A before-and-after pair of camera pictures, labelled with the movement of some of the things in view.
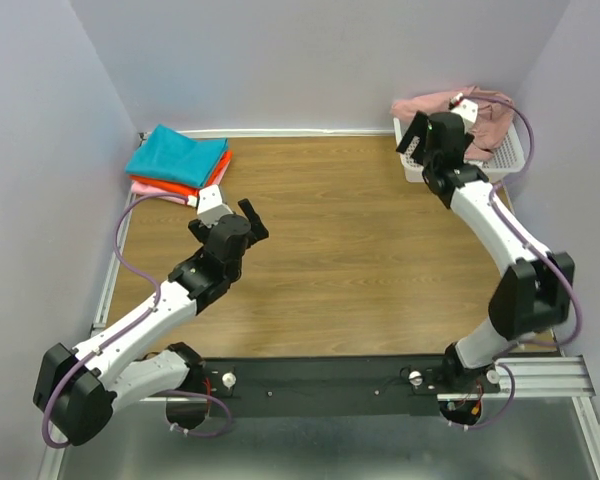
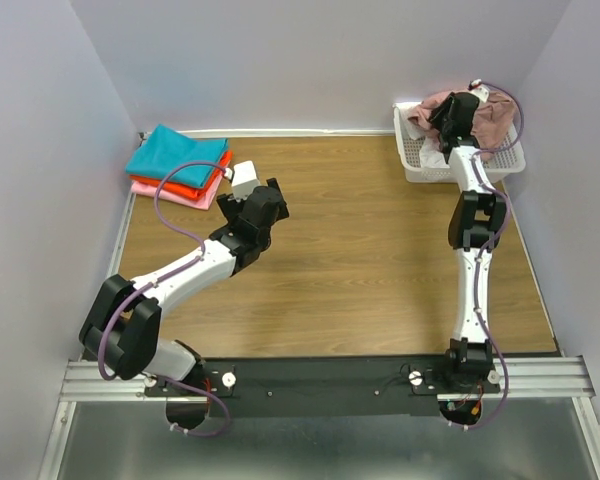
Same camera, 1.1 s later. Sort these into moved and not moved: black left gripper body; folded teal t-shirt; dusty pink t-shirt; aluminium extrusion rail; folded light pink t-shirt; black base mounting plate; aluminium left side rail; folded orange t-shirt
Moved: black left gripper body; dusty pink t-shirt
Not moved: black base mounting plate; aluminium extrusion rail; folded light pink t-shirt; aluminium left side rail; folded teal t-shirt; folded orange t-shirt
